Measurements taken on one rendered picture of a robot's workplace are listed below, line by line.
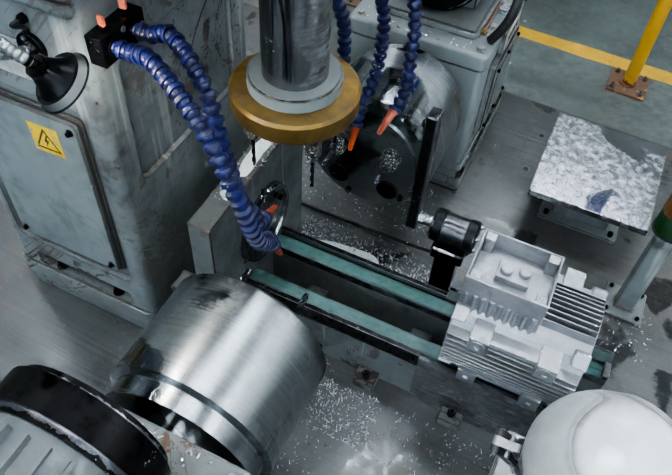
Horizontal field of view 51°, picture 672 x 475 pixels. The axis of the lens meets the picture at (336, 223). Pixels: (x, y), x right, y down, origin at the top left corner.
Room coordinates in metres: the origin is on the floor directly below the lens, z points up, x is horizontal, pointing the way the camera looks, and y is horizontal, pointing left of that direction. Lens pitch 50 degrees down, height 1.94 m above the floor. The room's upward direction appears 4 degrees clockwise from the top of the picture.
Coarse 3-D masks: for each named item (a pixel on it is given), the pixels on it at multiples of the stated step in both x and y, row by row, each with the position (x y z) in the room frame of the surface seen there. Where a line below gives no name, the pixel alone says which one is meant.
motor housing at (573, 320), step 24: (552, 312) 0.57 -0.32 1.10; (576, 312) 0.57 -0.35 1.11; (600, 312) 0.58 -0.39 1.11; (456, 336) 0.55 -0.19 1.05; (504, 336) 0.55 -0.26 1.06; (528, 336) 0.55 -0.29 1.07; (552, 336) 0.55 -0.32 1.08; (576, 336) 0.54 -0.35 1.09; (456, 360) 0.54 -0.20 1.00; (480, 360) 0.53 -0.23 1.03; (504, 360) 0.52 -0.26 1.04; (528, 360) 0.51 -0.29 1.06; (504, 384) 0.52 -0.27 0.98; (528, 384) 0.50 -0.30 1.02; (552, 384) 0.50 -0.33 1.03; (576, 384) 0.49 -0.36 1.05
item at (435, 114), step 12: (432, 108) 0.83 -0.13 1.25; (432, 120) 0.80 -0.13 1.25; (432, 132) 0.80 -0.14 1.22; (432, 144) 0.80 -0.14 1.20; (420, 156) 0.80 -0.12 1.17; (432, 156) 0.81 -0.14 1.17; (420, 168) 0.80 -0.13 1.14; (420, 180) 0.80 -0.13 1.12; (408, 192) 0.81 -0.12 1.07; (420, 192) 0.80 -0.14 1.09; (420, 204) 0.80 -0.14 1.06; (408, 216) 0.80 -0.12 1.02; (420, 216) 0.81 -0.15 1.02
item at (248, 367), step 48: (192, 288) 0.54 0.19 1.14; (240, 288) 0.53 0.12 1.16; (144, 336) 0.47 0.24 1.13; (192, 336) 0.45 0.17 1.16; (240, 336) 0.46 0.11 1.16; (288, 336) 0.48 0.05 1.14; (144, 384) 0.39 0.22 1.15; (192, 384) 0.39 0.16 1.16; (240, 384) 0.40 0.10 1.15; (288, 384) 0.43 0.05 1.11; (192, 432) 0.35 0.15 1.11; (240, 432) 0.35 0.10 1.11; (288, 432) 0.39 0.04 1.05
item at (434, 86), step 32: (352, 64) 1.09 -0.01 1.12; (384, 96) 0.95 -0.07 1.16; (416, 96) 0.97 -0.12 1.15; (448, 96) 1.02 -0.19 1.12; (416, 128) 0.91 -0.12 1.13; (448, 128) 0.98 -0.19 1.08; (320, 160) 0.97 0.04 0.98; (352, 160) 0.94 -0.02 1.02; (384, 160) 0.89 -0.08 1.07; (416, 160) 0.90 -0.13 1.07; (352, 192) 0.94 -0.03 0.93; (384, 192) 0.91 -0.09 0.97
